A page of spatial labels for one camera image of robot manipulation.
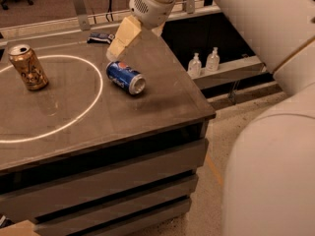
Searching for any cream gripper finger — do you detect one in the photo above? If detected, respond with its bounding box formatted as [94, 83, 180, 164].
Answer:
[152, 23, 165, 37]
[106, 15, 142, 61]

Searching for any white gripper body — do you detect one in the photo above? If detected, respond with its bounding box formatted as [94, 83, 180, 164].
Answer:
[129, 0, 175, 29]

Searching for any blue pepsi can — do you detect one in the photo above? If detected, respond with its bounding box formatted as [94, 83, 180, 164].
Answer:
[105, 61, 146, 95]

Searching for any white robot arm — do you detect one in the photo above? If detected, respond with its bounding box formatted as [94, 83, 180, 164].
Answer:
[214, 0, 315, 236]

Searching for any gold soda can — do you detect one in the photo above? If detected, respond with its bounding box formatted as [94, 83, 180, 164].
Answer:
[8, 44, 48, 90]

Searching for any left clear sanitizer bottle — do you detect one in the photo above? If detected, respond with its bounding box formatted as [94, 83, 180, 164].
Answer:
[187, 53, 202, 78]

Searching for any clear sanitizer bottle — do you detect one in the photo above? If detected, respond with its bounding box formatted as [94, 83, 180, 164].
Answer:
[187, 53, 202, 78]
[206, 47, 220, 72]

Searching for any right clear sanitizer bottle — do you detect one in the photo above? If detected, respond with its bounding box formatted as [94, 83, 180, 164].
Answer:
[206, 47, 220, 72]

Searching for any grey metal shelf ledge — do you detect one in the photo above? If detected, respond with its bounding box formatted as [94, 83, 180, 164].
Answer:
[194, 56, 266, 89]

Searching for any black hanging cable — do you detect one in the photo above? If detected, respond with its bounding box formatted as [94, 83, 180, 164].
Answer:
[104, 0, 115, 23]

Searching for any metal railing frame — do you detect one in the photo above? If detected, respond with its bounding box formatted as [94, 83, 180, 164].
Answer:
[0, 0, 221, 40]

